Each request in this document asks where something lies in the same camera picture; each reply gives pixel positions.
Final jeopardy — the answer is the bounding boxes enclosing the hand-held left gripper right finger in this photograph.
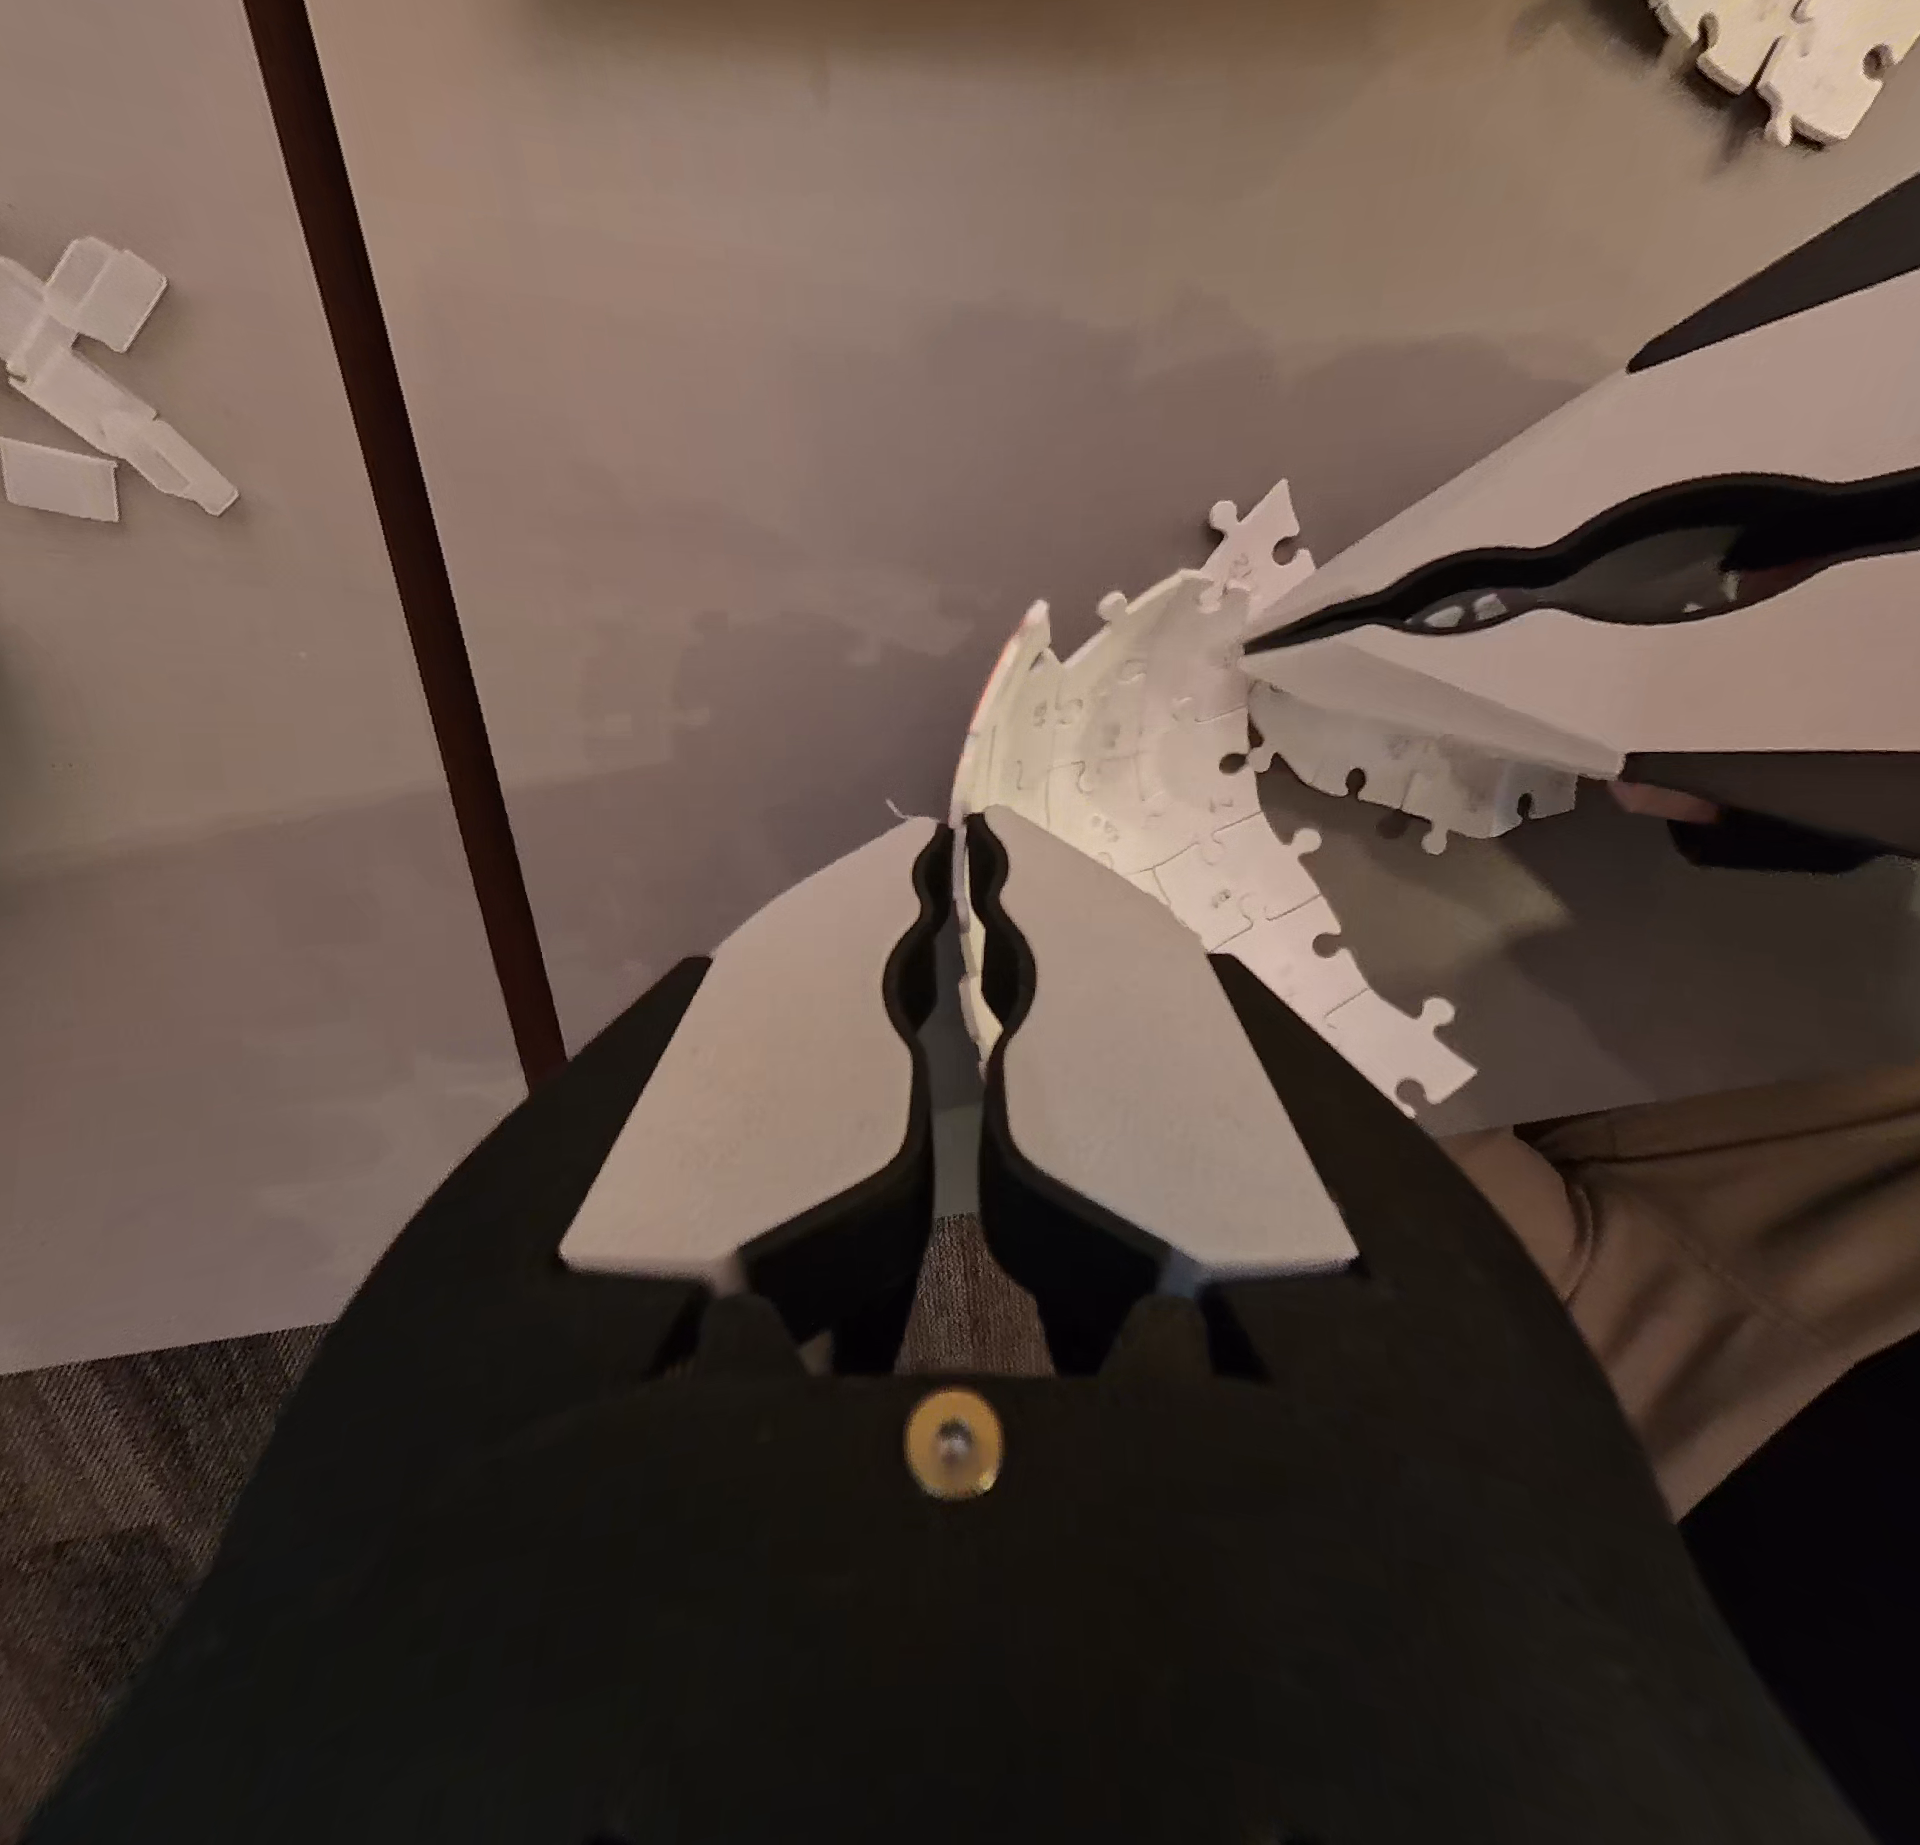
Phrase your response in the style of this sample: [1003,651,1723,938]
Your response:
[967,814,1359,1375]

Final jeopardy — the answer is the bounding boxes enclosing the joined white puzzle pieces cluster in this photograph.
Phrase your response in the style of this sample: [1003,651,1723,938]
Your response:
[1623,0,1899,151]

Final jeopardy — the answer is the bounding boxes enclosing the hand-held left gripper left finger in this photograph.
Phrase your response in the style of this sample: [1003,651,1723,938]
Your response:
[558,822,957,1375]

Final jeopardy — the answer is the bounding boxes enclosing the partly built puzzle ball shell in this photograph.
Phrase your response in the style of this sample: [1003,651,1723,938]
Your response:
[948,561,1585,1115]

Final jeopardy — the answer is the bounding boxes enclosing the person's beige trousers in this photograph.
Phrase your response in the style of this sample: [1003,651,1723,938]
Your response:
[1450,1067,1920,1518]

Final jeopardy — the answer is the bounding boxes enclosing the dark brown table divider strip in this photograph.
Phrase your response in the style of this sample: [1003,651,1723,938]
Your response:
[221,0,567,1086]

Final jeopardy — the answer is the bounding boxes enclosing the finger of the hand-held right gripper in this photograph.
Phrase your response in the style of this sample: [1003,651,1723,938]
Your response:
[1242,528,1920,773]
[1242,273,1920,647]

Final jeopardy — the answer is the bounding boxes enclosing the single curved white puzzle piece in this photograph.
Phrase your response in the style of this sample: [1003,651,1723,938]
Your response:
[1206,480,1320,594]

